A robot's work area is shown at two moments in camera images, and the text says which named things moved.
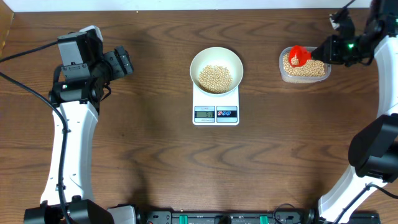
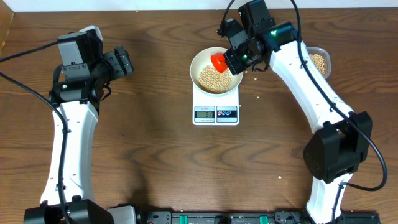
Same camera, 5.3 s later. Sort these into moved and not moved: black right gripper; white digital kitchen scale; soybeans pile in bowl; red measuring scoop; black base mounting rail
Moved: red measuring scoop; black right gripper
Not moved: soybeans pile in bowl; black base mounting rail; white digital kitchen scale
